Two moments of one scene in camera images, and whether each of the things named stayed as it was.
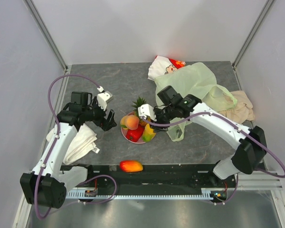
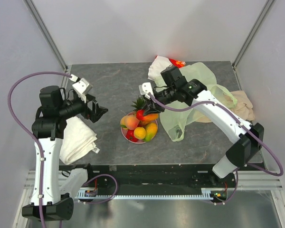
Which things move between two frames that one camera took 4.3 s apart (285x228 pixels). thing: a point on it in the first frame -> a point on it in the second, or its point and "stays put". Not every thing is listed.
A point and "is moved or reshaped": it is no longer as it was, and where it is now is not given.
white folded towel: (83, 143) stays put
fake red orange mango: (130, 166) is moved or reshaped
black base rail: (151, 177) stays put
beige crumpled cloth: (242, 111) stays put
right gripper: (158, 128) -> (152, 108)
